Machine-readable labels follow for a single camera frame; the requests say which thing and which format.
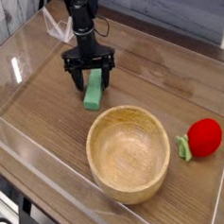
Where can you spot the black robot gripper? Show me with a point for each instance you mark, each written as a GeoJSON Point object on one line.
{"type": "Point", "coordinates": [74, 63]}

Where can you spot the green rectangular block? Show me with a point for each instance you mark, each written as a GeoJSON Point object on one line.
{"type": "Point", "coordinates": [94, 91]}

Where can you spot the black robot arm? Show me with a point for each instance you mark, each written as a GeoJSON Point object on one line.
{"type": "Point", "coordinates": [89, 54]}

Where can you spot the brown wooden bowl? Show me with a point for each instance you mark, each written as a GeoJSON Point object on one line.
{"type": "Point", "coordinates": [128, 152]}

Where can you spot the grey sofa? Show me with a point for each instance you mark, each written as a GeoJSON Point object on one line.
{"type": "Point", "coordinates": [201, 18]}

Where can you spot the red plush strawberry toy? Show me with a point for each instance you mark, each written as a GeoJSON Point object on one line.
{"type": "Point", "coordinates": [201, 140]}

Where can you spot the clear acrylic front barrier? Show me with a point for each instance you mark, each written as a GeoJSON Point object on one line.
{"type": "Point", "coordinates": [54, 187]}

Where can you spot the clear acrylic corner bracket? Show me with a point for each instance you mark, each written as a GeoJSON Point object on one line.
{"type": "Point", "coordinates": [59, 30]}

